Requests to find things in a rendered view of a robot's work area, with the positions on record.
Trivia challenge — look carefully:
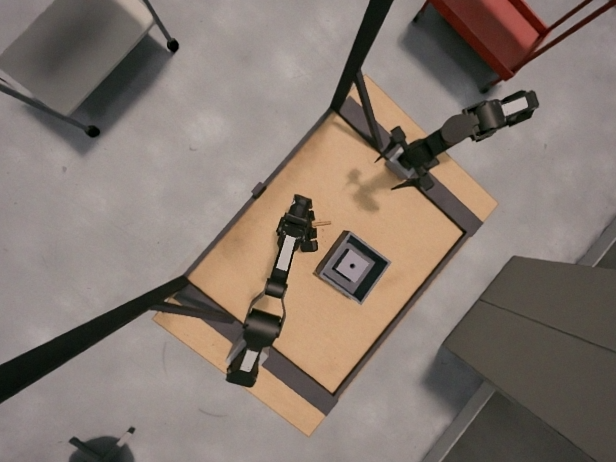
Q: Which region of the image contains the white square plate with round hole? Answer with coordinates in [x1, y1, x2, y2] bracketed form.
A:
[333, 248, 368, 283]

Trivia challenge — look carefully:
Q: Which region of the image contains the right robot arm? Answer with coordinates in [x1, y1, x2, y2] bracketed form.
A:
[225, 194, 312, 388]

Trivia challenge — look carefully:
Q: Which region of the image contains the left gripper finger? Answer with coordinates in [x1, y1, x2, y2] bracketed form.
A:
[374, 136, 396, 163]
[391, 177, 421, 190]

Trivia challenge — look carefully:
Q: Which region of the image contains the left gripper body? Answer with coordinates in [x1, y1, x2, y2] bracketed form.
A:
[390, 126, 444, 192]

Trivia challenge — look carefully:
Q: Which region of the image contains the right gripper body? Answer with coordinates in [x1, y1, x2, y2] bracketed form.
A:
[300, 211, 318, 252]

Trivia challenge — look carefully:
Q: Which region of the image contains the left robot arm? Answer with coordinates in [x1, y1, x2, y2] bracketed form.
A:
[408, 89, 539, 172]

